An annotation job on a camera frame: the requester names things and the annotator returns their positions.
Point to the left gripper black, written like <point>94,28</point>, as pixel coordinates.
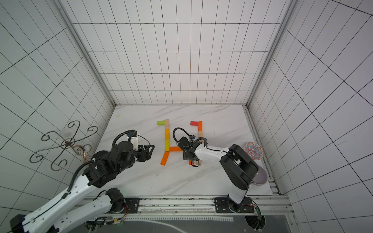
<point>145,155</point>

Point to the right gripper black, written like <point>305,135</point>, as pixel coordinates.
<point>188,156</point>

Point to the lime green block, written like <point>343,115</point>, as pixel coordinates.
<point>161,122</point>

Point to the natural wood block top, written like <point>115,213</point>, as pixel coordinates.
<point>167,124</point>

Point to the amber yellow block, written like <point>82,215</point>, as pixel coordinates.
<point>167,134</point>

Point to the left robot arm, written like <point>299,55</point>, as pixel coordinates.
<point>59,215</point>

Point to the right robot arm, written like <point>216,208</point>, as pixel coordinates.
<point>240,168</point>

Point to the black round plate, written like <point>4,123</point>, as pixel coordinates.
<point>99,155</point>

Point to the patterned red blue plate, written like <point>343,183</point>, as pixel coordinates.
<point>254,150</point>

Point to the purple bowl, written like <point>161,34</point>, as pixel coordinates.
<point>261,177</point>

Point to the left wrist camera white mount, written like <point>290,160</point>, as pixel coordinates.
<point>133,138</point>

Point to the metal scroll wall ornament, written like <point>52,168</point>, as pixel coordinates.
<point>64,144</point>

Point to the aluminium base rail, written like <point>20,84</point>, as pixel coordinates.
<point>207,206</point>

